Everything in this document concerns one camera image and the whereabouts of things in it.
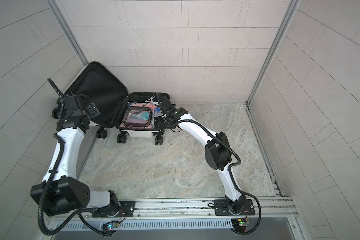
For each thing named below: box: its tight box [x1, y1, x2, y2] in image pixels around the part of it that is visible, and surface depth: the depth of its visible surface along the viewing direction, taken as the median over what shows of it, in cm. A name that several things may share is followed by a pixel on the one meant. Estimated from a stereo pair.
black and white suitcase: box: [63, 61, 170, 145], surface depth 98 cm
